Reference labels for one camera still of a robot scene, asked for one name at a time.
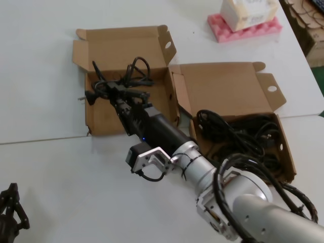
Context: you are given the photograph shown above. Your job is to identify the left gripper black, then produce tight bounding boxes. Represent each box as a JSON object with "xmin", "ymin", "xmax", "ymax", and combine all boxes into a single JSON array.
[{"xmin": 0, "ymin": 182, "xmax": 31, "ymax": 243}]

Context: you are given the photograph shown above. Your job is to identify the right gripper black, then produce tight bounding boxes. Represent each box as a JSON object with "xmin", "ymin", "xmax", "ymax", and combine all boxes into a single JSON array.
[{"xmin": 109, "ymin": 86, "xmax": 197, "ymax": 157}]

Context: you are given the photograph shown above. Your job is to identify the black power cord with plug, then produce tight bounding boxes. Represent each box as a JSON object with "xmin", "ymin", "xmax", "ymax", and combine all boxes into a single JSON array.
[{"xmin": 77, "ymin": 57, "xmax": 155, "ymax": 106}]

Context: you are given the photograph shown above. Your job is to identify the open cardboard box, torn corner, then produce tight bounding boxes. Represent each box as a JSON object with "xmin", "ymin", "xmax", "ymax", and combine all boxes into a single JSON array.
[{"xmin": 72, "ymin": 24, "xmax": 181, "ymax": 137}]

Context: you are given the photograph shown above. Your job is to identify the open cardboard box, intact corners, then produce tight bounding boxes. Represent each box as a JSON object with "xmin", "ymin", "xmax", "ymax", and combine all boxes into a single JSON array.
[{"xmin": 169, "ymin": 61, "xmax": 297, "ymax": 185}]

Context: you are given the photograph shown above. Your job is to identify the pink egg-crate foam pad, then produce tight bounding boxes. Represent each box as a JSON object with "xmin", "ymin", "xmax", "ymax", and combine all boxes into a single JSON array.
[{"xmin": 207, "ymin": 14, "xmax": 283, "ymax": 43}]

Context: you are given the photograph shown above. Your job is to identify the white cardboard carton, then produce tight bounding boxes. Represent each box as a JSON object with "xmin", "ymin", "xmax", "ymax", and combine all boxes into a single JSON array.
[{"xmin": 219, "ymin": 0, "xmax": 279, "ymax": 33}]

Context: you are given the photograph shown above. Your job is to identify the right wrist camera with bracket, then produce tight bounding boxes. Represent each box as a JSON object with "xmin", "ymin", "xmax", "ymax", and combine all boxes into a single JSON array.
[{"xmin": 126, "ymin": 143, "xmax": 174, "ymax": 182}]

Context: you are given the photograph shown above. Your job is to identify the black tangled power cord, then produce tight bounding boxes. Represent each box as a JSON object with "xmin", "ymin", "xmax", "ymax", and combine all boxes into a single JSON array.
[{"xmin": 196, "ymin": 108, "xmax": 282, "ymax": 183}]

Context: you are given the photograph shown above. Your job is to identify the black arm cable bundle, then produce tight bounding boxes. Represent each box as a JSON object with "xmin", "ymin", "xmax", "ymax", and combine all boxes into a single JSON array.
[{"xmin": 214, "ymin": 151, "xmax": 320, "ymax": 243}]

